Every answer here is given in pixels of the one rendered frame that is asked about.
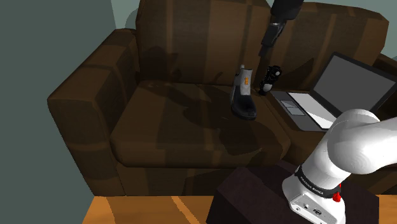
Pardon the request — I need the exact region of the black and grey boot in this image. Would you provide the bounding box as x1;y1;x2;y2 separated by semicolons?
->
230;64;258;121

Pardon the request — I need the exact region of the grey laptop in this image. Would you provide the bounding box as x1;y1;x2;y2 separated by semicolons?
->
270;52;397;132

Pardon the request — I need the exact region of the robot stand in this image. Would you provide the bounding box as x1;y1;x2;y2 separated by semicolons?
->
205;160;380;224

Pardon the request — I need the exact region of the black and white figure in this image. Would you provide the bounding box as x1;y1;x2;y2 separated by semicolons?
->
258;65;282;96

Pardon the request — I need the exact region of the brown sofa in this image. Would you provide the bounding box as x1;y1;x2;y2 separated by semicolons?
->
46;0;397;197

